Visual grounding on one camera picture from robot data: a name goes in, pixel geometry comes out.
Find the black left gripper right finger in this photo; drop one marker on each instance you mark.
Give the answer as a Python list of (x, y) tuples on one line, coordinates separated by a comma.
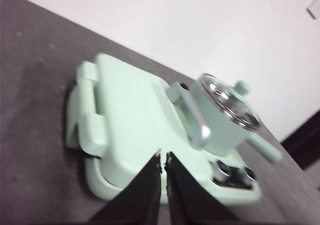
[(190, 202)]

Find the glass pot lid green knob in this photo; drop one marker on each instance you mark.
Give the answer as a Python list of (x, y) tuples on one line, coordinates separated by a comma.
[(230, 102)]

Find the green breakfast machine base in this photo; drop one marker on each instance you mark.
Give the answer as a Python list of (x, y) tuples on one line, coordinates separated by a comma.
[(82, 132)]

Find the silver control knob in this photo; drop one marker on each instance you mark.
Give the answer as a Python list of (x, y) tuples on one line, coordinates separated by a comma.
[(224, 169), (250, 173)]

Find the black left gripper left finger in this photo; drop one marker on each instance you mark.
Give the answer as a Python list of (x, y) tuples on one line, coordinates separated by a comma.
[(140, 197)]

